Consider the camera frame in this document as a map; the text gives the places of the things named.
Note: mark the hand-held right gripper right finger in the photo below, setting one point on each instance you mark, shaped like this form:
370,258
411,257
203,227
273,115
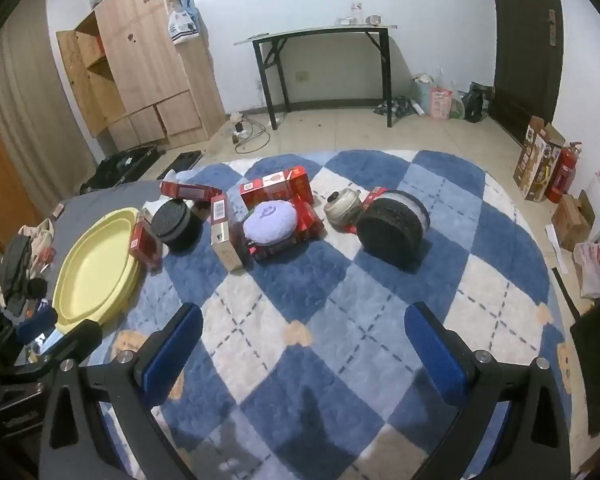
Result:
435,355

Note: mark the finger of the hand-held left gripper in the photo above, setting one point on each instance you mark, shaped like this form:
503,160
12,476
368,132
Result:
80,336
37,324

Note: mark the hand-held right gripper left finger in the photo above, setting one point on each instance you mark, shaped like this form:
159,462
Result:
172,360

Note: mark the pale yellow plastic basin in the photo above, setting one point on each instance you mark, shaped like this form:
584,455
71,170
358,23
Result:
95,270

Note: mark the small red box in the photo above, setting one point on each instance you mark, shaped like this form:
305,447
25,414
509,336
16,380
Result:
372,197
147,242
310,220

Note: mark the large black cookie-shaped cushion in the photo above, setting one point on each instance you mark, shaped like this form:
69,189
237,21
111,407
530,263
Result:
387,235

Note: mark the red box with gold side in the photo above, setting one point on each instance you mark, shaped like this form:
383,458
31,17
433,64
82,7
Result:
225,240

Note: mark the small black cookie-shaped cushion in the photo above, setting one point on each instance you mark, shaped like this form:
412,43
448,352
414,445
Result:
175,227

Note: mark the long narrow red carton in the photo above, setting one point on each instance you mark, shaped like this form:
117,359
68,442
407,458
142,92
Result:
190,191

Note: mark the wide red carton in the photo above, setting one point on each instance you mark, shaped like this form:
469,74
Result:
275,187

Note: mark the dark green clothes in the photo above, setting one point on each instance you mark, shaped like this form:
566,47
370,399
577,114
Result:
17,270

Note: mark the copper coloured small box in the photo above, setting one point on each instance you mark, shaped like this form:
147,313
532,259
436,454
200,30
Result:
57,210

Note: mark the orange wooden door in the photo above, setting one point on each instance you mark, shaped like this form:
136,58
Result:
2,175

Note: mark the round lavender cushion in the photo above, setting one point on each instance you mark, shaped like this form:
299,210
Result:
270,222

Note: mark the black open case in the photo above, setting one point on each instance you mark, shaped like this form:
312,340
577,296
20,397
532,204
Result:
117,167

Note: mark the white red plastic bag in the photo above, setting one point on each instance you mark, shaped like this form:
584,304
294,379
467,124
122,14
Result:
597,270

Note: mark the brown cardboard box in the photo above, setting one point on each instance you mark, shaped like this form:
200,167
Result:
572,222

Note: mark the black flat mat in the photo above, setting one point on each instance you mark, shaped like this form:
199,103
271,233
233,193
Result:
180,162

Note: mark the printed cardboard box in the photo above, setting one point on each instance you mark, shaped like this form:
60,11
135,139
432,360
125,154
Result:
535,160

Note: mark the red fire extinguisher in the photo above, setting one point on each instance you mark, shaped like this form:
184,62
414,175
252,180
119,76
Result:
562,175

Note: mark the beige curtain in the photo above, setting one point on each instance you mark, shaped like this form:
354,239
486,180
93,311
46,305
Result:
35,95

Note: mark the white power strip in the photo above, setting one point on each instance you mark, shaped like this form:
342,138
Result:
239,132

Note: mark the dark cloth pile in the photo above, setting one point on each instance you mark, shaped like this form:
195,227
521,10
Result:
395,107

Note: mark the pink paper bag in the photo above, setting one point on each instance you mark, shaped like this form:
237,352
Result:
441,104

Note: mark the black plastic bag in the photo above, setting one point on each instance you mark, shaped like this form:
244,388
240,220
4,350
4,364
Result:
476,102

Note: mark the pale teal plastic bag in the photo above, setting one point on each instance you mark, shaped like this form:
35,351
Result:
422,92

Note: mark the wooden wardrobe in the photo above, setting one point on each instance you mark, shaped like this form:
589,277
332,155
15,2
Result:
160,60

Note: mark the dark door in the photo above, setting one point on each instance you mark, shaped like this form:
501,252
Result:
522,50

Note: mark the white plastic bag on wardrobe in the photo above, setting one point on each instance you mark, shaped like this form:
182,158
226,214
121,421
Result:
184,20

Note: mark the small round object on table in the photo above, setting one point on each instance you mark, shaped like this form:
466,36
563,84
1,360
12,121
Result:
374,19

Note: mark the black folding table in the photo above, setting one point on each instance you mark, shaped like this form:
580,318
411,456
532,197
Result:
325,31

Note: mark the small white object on table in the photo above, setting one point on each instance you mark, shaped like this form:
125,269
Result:
349,21

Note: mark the white wall socket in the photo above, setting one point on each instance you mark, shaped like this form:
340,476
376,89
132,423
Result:
303,77

